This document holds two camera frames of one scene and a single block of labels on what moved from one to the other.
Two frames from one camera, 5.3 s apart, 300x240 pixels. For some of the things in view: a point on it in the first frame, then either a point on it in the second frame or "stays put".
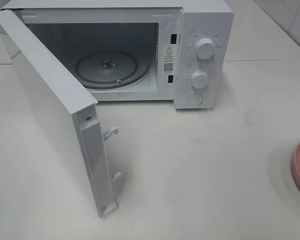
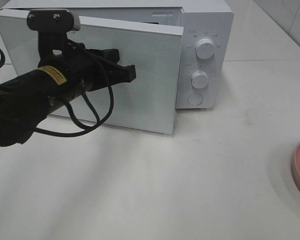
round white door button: [196, 99] stays put
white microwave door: [66, 112] -> [150, 102]
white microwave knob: [205, 48] stays put
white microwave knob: [199, 79] stays put
